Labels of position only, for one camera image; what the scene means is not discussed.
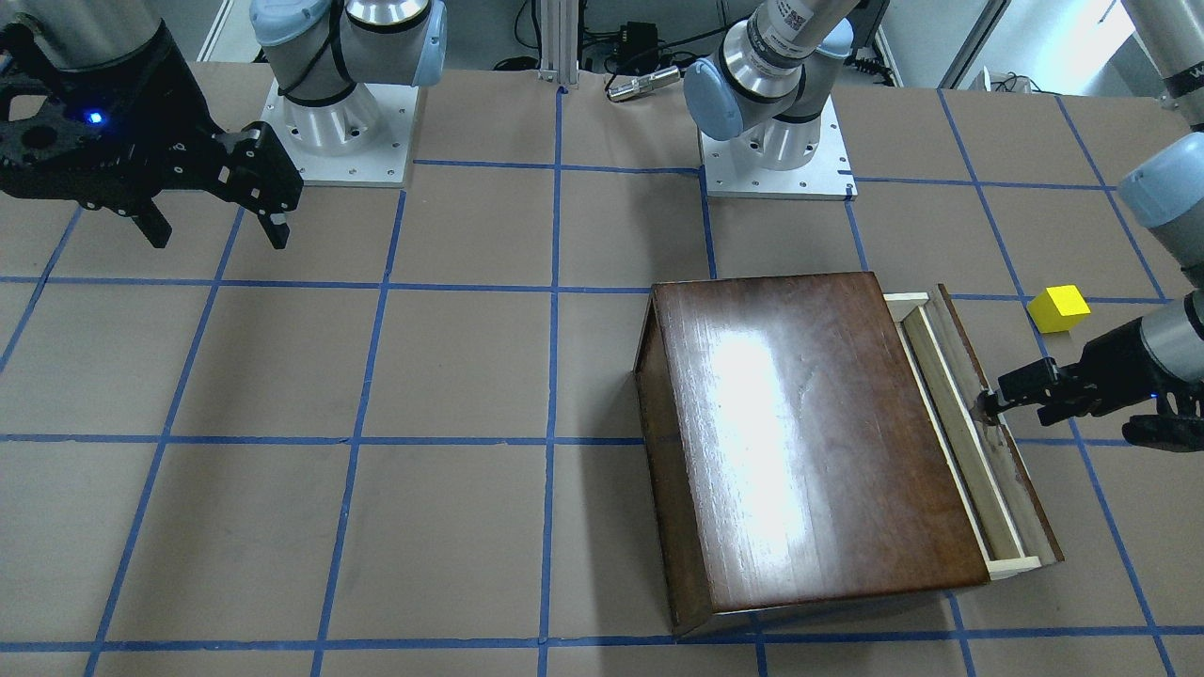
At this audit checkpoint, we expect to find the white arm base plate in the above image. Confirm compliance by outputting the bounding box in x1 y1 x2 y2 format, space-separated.
698 98 858 200
262 82 425 189

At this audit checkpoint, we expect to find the silver cylindrical connector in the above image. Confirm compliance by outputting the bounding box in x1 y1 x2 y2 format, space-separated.
606 66 683 104

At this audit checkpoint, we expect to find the yellow cube block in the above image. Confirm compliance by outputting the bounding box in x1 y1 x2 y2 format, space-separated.
1026 284 1092 335

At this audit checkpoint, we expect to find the dark brown wooden drawer cabinet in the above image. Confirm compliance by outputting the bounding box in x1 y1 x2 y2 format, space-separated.
635 273 988 638

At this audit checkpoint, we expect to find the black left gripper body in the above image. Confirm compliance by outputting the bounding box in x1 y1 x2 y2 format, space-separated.
996 318 1203 451

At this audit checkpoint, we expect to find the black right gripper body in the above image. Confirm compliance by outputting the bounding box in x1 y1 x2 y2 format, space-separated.
2 22 303 214

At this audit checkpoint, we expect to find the black power adapter box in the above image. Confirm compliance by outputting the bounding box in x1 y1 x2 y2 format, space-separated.
615 20 659 66

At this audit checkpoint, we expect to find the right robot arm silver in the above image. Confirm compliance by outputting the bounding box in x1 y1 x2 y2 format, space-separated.
2 1 448 249

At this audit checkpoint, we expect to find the light wood pull-out drawer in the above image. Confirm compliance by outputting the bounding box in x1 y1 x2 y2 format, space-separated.
884 285 1066 581

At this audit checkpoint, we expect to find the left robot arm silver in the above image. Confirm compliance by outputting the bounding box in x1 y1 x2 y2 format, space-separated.
684 1 1203 451

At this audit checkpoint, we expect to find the aluminium frame post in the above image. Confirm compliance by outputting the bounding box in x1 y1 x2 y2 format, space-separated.
531 1 582 90

